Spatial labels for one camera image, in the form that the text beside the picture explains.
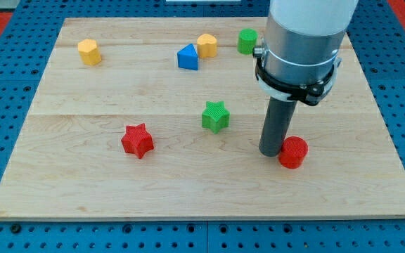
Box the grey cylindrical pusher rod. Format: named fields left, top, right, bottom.
left=259, top=97, right=297, bottom=157

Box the yellow hexagon block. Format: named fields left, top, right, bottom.
left=77, top=39, right=102, bottom=65

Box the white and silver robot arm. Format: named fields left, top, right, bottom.
left=252, top=0, right=358, bottom=157

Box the green star block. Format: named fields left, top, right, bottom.
left=202, top=101, right=230, bottom=134

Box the red star block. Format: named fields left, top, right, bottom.
left=121, top=123, right=154, bottom=159

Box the red cylinder block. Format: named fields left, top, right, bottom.
left=278, top=136, right=309, bottom=169

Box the green cylinder block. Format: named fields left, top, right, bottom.
left=237, top=28, right=258, bottom=55

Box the yellow heart block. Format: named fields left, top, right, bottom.
left=197, top=34, right=217, bottom=58

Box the blue triangle block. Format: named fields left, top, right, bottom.
left=177, top=44, right=198, bottom=70

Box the wooden board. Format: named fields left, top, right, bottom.
left=0, top=18, right=405, bottom=221

